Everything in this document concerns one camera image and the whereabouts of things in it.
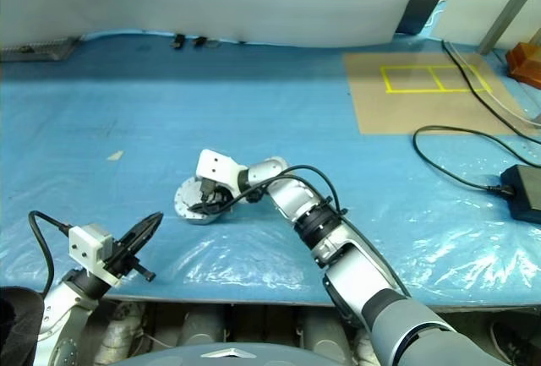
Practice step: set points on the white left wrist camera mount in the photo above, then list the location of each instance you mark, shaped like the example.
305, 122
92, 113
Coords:
86, 241

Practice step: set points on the blue plastic table cover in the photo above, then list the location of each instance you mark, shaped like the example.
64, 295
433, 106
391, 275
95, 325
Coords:
253, 99

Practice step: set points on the black power adapter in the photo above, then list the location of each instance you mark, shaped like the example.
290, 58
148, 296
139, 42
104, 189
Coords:
526, 195

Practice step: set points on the clear plastic tube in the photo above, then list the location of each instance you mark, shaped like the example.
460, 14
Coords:
505, 99

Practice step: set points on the aluminium frame post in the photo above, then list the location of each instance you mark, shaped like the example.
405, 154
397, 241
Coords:
509, 7

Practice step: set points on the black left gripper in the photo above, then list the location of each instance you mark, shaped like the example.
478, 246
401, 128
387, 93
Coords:
122, 258

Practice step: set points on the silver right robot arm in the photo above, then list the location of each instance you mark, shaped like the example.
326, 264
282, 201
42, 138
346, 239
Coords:
359, 264

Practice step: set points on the orange wooden box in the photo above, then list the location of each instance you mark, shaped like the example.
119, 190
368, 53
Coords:
526, 63

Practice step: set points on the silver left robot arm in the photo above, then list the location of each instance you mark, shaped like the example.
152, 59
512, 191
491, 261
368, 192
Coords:
63, 319

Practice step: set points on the small black clip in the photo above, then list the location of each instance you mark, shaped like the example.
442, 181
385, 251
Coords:
178, 40
199, 40

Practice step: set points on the grey robot torso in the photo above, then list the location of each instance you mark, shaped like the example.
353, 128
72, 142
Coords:
211, 355

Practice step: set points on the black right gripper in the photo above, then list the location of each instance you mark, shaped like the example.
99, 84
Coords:
217, 195

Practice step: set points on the white tape scrap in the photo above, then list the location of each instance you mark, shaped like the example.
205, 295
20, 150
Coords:
115, 155

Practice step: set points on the grey metal tray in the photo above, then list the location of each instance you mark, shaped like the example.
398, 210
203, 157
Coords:
42, 49

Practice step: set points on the white wrapped cylinder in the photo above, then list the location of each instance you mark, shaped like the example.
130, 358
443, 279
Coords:
120, 328

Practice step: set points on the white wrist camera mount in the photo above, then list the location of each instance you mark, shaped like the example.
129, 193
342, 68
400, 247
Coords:
215, 167
86, 241

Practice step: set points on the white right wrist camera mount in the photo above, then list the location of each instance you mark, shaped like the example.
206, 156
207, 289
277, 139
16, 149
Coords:
215, 167

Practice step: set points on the pale grey cylinder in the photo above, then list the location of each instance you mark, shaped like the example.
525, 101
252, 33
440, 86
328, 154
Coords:
203, 323
321, 334

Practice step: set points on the round silver motor housing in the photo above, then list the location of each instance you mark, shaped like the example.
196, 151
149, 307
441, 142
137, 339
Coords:
198, 220

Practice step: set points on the brown cardboard sheet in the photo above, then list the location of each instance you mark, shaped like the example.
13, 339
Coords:
422, 112

